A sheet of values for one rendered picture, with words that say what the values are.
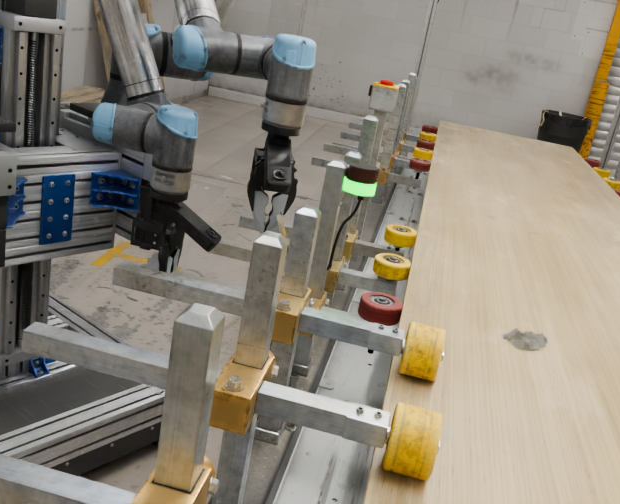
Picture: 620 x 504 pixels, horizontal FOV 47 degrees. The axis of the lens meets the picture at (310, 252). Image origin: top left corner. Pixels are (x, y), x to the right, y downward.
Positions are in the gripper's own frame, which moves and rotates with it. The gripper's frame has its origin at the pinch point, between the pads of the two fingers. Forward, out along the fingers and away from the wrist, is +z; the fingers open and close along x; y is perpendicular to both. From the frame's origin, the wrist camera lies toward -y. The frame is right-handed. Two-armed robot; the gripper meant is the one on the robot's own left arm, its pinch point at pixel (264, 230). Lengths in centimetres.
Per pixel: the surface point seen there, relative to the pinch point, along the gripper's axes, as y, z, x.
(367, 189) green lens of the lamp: -4.9, -12.1, -16.4
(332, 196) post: -2.2, -9.1, -10.9
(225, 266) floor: 227, 107, -17
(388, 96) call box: 67, -19, -38
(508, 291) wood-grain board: 4, 8, -54
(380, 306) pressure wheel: -12.6, 7.2, -21.4
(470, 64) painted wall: 736, 22, -329
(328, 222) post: -2.4, -4.0, -11.1
